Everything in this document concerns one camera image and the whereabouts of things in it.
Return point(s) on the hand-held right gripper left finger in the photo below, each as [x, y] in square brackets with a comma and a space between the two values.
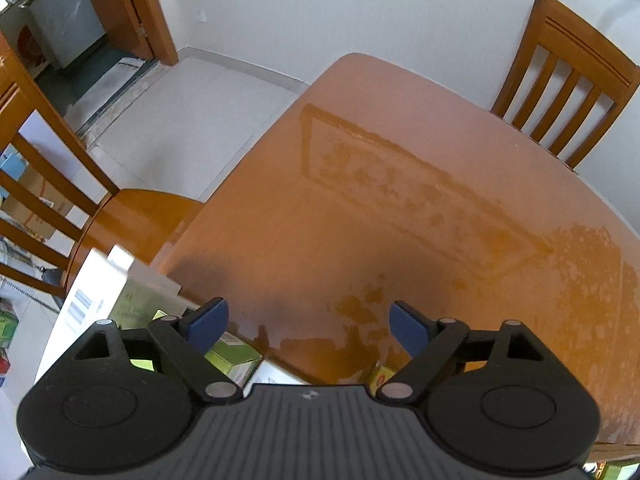
[210, 325]

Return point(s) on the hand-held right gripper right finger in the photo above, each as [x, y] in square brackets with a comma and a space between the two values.
[407, 327]

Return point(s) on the yellow box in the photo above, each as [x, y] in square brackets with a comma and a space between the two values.
[382, 375]

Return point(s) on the green cartoon print box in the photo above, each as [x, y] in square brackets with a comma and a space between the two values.
[145, 305]

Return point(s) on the large white medicine box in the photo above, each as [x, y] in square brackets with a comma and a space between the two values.
[85, 285]

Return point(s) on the wooden desktop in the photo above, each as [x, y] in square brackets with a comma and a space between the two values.
[400, 185]

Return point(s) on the wooden dining chair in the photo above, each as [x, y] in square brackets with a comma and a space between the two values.
[565, 30]
[60, 135]

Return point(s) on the white washing machine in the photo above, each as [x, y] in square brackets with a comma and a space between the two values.
[65, 25]

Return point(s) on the wooden door frame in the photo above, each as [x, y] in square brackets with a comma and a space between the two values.
[155, 25]

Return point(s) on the white wall socket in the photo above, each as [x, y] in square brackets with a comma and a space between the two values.
[202, 15]

